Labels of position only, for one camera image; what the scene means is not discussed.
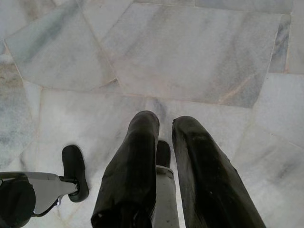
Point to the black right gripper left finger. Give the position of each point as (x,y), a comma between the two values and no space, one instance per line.
(128,171)

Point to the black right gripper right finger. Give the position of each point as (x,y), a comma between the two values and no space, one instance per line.
(209,178)

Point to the robot black right foot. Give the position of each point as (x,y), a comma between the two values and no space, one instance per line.
(164,154)

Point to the robot black foot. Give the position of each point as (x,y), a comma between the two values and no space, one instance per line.
(73,164)
(164,154)

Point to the robot silver right leg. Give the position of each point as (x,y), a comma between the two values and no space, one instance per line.
(166,202)

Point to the robot black left foot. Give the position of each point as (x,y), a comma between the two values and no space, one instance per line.
(73,164)

